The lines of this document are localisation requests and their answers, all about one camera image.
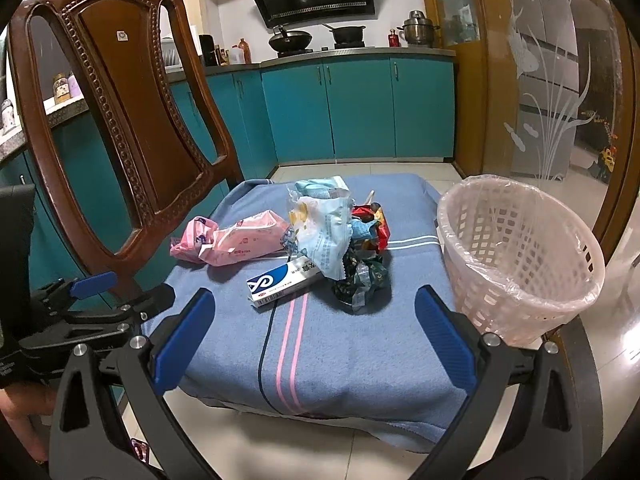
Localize blue striped blanket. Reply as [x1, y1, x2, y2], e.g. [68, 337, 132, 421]
[140, 172, 481, 456]

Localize dark green wrapper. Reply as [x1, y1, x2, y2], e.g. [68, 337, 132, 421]
[332, 249, 394, 315]

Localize black wok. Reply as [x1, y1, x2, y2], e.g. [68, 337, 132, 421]
[268, 25, 314, 54]

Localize black cooking pot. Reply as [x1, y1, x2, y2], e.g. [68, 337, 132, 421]
[322, 22, 367, 46]

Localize frosted glass sliding door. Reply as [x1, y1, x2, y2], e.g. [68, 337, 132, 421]
[492, 0, 632, 186]

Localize carved wooden chair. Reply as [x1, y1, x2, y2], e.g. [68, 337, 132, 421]
[7, 0, 246, 311]

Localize red snack wrapper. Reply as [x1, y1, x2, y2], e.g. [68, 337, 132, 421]
[350, 202, 392, 253]

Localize pink wet wipes packet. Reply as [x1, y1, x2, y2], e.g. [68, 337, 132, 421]
[170, 209, 293, 268]

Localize blue white toothpaste box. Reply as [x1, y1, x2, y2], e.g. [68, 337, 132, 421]
[246, 254, 326, 312]

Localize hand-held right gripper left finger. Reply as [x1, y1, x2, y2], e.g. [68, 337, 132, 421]
[47, 287, 217, 480]

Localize stainless steel stockpot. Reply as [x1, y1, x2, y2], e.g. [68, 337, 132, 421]
[397, 10, 442, 47]

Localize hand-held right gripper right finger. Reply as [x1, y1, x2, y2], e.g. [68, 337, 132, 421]
[414, 284, 607, 480]

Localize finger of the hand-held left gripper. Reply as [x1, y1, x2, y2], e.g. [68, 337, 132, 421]
[31, 272, 119, 320]
[21, 283, 177, 357]

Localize light blue face mask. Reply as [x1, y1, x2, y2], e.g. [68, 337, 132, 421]
[294, 176, 351, 202]

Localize clear face mask wrapper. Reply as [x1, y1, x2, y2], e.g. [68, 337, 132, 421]
[286, 194, 354, 282]

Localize person's left hand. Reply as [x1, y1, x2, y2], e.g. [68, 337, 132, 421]
[0, 385, 57, 465]

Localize teal kitchen cabinets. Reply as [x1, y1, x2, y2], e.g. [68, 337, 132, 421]
[0, 52, 458, 411]

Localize yellow toy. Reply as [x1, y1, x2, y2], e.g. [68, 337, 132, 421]
[596, 125, 620, 183]

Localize black kettle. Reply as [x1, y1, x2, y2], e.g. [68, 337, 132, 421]
[198, 34, 220, 67]

